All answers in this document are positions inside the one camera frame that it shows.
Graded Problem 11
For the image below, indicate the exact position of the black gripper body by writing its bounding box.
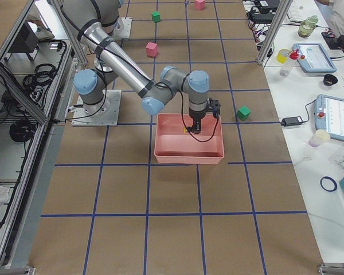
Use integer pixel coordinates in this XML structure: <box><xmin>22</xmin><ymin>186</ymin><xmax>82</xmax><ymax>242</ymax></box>
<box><xmin>189</xmin><ymin>108</ymin><xmax>207</xmax><ymax>129</ymax></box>

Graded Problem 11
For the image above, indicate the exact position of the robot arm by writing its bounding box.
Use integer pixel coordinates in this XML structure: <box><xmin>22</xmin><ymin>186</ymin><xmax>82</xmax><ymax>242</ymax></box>
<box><xmin>60</xmin><ymin>0</ymin><xmax>220</xmax><ymax>134</ymax></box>

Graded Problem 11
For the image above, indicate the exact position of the pink plastic bin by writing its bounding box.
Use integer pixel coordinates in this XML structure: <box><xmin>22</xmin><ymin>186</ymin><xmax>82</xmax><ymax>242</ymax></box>
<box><xmin>154</xmin><ymin>113</ymin><xmax>224</xmax><ymax>164</ymax></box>

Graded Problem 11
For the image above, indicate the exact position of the green cube far right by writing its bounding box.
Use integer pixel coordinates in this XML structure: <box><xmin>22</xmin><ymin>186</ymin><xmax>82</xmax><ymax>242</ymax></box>
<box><xmin>236</xmin><ymin>105</ymin><xmax>251</xmax><ymax>120</ymax></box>

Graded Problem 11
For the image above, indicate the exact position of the green cube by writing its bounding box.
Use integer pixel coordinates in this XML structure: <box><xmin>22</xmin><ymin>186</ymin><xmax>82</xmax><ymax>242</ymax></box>
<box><xmin>151</xmin><ymin>11</ymin><xmax>161</xmax><ymax>23</ymax></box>
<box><xmin>236</xmin><ymin>105</ymin><xmax>251</xmax><ymax>120</ymax></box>

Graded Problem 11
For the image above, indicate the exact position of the pink cube centre front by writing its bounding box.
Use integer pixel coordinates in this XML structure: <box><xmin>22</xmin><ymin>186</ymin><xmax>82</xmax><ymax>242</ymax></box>
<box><xmin>145</xmin><ymin>42</ymin><xmax>159</xmax><ymax>57</ymax></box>

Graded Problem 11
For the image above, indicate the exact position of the small black power adapter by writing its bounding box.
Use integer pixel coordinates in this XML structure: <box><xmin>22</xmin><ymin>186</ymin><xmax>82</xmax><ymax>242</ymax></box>
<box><xmin>280</xmin><ymin>116</ymin><xmax>304</xmax><ymax>127</ymax></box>

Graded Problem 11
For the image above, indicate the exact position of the yellow tape roll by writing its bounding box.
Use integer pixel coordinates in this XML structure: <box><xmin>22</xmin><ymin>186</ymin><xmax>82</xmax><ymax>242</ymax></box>
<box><xmin>276</xmin><ymin>49</ymin><xmax>290</xmax><ymax>64</ymax></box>

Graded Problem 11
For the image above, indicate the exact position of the green cube near front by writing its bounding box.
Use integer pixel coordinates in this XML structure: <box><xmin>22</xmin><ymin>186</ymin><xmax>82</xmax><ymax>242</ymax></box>
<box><xmin>151</xmin><ymin>11</ymin><xmax>161</xmax><ymax>23</ymax></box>

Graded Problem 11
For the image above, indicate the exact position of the pink cube near gripper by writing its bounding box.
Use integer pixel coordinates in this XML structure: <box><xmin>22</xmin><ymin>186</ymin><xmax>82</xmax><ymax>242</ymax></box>
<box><xmin>194</xmin><ymin>0</ymin><xmax>206</xmax><ymax>10</ymax></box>

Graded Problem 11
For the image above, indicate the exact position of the teach pendant far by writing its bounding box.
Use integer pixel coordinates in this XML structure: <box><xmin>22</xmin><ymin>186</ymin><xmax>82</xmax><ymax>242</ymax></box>
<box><xmin>292</xmin><ymin>43</ymin><xmax>337</xmax><ymax>73</ymax></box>

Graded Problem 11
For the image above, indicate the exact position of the teach pendant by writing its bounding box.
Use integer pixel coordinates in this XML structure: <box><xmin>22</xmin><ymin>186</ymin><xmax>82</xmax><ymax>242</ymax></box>
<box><xmin>314</xmin><ymin>94</ymin><xmax>344</xmax><ymax>142</ymax></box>
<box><xmin>292</xmin><ymin>43</ymin><xmax>337</xmax><ymax>73</ymax></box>

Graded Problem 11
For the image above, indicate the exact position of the teach pendant near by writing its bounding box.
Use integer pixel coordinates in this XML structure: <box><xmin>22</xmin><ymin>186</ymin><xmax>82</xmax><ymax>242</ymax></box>
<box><xmin>314</xmin><ymin>94</ymin><xmax>344</xmax><ymax>142</ymax></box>

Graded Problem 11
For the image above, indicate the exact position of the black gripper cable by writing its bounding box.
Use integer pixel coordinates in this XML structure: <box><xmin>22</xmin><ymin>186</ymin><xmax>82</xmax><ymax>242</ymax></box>
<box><xmin>154</xmin><ymin>81</ymin><xmax>218</xmax><ymax>143</ymax></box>

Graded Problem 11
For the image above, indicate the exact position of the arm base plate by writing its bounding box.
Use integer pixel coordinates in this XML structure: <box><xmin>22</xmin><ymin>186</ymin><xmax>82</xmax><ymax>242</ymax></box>
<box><xmin>71</xmin><ymin>89</ymin><xmax>122</xmax><ymax>127</ymax></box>
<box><xmin>113</xmin><ymin>17</ymin><xmax>132</xmax><ymax>40</ymax></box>

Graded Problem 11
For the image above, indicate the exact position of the aluminium frame post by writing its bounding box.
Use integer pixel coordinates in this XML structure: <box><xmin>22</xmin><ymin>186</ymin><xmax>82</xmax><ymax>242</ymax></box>
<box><xmin>256</xmin><ymin>0</ymin><xmax>292</xmax><ymax>65</ymax></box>

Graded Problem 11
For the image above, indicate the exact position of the blue tape ring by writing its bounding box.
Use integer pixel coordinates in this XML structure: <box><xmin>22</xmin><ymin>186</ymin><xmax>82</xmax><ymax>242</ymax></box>
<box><xmin>320</xmin><ymin>176</ymin><xmax>338</xmax><ymax>192</ymax></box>

